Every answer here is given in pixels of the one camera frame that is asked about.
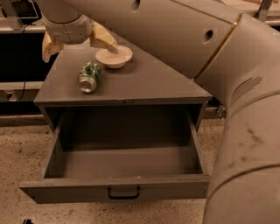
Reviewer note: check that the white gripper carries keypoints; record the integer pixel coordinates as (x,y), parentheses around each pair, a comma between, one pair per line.
(71,34)

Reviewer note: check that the green soda can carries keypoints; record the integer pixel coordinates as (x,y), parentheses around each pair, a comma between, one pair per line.
(88,77)

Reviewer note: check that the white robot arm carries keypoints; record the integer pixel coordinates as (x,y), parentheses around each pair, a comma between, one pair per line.
(233,56)

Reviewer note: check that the open grey top drawer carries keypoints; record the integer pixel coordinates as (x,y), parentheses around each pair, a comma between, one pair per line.
(157,150)

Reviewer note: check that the white bowl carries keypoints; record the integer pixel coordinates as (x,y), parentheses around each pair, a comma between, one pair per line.
(114,60)

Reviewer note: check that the grey cabinet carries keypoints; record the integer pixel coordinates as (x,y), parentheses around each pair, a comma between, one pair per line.
(143,79)

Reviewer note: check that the black drawer handle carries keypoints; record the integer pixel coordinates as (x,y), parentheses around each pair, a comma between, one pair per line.
(123,193)

